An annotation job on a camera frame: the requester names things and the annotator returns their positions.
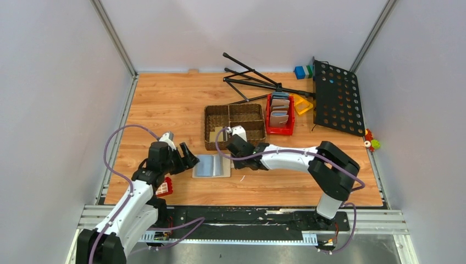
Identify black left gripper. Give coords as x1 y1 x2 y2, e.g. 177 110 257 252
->
162 142 200 175

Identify white card holder wallet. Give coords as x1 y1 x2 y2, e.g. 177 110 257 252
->
192 155 231 179

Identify brown wicker divided basket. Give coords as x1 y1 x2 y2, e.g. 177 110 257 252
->
204 103 266 151

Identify gold credit cards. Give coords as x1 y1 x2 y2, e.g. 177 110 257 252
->
208 126 229 142

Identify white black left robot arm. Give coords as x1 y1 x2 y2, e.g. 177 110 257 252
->
75 141 199 263

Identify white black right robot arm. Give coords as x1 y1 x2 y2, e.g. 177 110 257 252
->
226 135 364 230

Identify card holders in red bin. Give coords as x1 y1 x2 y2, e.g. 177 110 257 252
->
269 92 290 128

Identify red white toy block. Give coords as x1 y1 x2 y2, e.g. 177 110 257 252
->
155 177 173 197

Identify red plastic bin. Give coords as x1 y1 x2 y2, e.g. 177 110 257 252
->
265 92 295 136

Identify yellow transparent tray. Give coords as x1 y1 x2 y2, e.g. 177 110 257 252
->
292 94 314 116

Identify black folding music stand legs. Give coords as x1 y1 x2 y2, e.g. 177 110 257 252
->
222 52 316 105

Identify black perforated music stand desk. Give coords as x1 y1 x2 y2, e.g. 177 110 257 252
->
313 59 365 136

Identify blue green toy block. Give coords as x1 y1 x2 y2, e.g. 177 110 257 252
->
293 65 314 80

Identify red green small toy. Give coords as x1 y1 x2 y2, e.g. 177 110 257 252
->
364 129 381 152

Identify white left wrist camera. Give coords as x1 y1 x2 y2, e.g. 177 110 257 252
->
158 131 174 145

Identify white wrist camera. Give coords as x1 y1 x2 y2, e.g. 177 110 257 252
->
231 125 247 141
158 131 174 145

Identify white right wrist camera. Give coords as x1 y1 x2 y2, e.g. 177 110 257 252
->
231 125 247 141

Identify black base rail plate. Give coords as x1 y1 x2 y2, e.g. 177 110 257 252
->
152 206 351 241

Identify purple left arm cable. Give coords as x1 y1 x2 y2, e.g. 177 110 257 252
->
87 124 206 264

